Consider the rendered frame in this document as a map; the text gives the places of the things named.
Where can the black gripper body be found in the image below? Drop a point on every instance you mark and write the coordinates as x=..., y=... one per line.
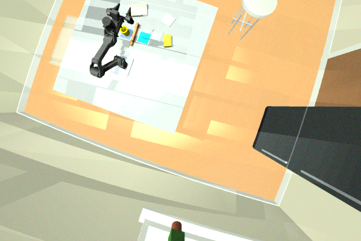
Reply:
x=128, y=19

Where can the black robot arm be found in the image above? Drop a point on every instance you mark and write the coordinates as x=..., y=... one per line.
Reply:
x=109, y=41

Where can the light wooden plank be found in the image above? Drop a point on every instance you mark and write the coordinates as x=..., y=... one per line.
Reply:
x=134, y=34

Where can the yellow rectangular block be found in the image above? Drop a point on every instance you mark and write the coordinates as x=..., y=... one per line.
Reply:
x=167, y=40

